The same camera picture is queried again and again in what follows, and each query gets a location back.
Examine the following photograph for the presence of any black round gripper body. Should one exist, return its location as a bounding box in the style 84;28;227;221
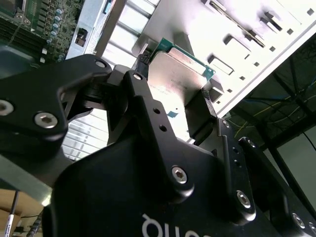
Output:
41;138;316;237

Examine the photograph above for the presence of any silver CPU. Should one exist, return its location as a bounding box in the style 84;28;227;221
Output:
147;37;216;119

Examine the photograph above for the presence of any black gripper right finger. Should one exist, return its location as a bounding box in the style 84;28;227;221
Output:
184;86;291;225

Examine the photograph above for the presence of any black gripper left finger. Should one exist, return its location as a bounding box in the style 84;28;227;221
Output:
0;53;196;204

